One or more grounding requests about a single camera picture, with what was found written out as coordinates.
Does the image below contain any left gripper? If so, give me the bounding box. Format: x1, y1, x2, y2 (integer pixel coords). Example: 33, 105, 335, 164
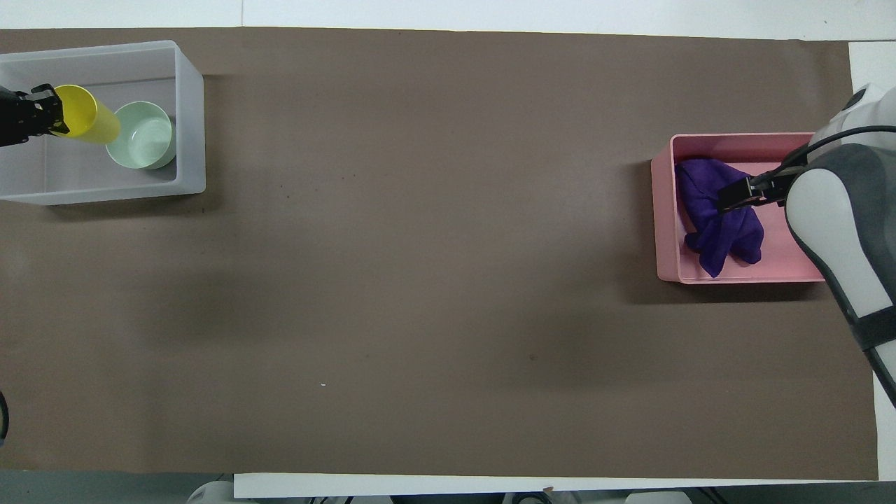
0, 83, 71, 148

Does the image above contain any yellow plastic cup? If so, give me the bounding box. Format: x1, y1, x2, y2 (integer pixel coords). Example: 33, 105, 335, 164
53, 84, 121, 145

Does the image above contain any translucent white plastic box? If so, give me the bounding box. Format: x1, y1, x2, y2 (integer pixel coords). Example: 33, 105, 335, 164
0, 40, 207, 206

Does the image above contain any pink plastic box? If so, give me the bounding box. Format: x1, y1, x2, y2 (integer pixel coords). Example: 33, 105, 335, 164
650, 133, 827, 285

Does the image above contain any pale green cup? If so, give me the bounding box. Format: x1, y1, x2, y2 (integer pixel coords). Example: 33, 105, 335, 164
105, 101, 177, 170

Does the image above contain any purple cloth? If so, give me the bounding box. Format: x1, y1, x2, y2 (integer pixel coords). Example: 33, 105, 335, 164
674, 158, 764, 279

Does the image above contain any black cable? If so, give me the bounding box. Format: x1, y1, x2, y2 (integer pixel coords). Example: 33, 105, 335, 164
778, 125, 896, 176

